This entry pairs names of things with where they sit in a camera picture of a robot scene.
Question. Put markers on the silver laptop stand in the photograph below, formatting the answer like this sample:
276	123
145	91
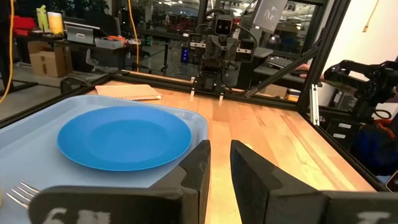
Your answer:
81	35

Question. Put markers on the black computer blue lights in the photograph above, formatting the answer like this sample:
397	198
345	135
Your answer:
185	56

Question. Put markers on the yellow translucent cup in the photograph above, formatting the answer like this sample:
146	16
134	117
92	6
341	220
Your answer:
56	23

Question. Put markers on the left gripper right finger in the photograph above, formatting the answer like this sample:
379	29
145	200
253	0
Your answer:
280	205

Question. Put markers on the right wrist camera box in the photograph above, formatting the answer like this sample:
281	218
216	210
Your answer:
223	26

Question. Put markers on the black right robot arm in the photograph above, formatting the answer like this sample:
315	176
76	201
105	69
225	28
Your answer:
214	79

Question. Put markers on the black box white labels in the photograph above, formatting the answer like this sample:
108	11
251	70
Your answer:
339	140

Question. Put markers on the white box with orange tool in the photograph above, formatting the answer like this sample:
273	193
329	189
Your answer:
109	43

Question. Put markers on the person's hand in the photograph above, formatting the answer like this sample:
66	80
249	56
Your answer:
302	69

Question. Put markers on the blue plastic plate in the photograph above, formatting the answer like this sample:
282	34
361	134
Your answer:
124	137

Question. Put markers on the red box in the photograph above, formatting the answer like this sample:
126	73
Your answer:
23	23

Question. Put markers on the black keyboard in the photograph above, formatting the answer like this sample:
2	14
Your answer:
280	62

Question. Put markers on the black aluminium table frame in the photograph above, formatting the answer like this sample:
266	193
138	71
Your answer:
323	46

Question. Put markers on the grey desk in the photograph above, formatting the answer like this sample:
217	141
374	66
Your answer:
273	77

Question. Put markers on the silver metal bracket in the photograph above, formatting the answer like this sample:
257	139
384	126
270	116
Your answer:
314	105

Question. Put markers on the black spare robot arm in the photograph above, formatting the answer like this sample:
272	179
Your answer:
370	90

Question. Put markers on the grey logo sign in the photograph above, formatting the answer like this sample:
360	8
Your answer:
270	14

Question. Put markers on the person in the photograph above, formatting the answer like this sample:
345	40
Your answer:
373	149

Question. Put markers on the light blue plastic tray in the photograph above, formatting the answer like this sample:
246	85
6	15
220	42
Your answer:
25	161

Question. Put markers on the yellow-green bottle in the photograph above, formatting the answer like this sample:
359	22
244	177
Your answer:
43	20

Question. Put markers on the cardboard box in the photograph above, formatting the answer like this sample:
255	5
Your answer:
49	62

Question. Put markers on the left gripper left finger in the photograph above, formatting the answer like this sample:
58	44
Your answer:
124	205

